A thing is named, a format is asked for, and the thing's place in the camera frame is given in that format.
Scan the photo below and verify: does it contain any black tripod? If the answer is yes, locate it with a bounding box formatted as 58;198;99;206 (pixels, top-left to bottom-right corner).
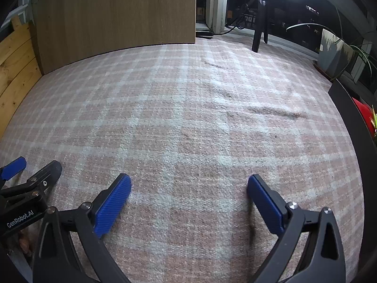
251;0;273;54

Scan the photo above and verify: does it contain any yellow wooden plank panel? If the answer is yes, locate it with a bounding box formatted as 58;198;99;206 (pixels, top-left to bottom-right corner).
0;16;44;141

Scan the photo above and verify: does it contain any black cable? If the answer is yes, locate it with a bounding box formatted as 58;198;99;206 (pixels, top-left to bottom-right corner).
213;4;251;35

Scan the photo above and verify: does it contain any black storage box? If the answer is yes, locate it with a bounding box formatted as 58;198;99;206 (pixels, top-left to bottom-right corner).
328;79;377;167

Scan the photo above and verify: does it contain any red packet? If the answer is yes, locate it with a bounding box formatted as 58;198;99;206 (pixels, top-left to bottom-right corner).
353;97;376;134

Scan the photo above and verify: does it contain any brown plant saucer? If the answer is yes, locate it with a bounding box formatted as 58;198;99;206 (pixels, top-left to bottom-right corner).
311;60;339;81

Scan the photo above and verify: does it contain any white window frame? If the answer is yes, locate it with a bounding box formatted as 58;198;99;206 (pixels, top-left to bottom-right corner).
205;0;230;35

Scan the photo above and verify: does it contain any pink plaid table cloth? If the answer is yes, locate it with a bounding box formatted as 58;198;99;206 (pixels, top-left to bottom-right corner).
0;37;366;283

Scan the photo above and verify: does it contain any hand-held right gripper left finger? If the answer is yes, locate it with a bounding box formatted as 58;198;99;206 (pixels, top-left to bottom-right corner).
32;173;132;283

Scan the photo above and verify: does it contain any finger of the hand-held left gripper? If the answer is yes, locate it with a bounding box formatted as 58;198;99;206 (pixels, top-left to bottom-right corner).
0;160;63;203
0;157;27;188

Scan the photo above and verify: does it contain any light wooden cabinet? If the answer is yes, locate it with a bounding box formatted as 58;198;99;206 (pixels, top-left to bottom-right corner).
31;0;197;75

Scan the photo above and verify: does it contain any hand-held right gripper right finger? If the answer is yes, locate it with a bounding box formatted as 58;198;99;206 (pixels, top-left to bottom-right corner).
247;175;346;283

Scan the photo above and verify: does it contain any potted plant in grey pot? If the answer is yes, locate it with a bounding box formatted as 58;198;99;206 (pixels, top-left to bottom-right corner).
286;6;377;81

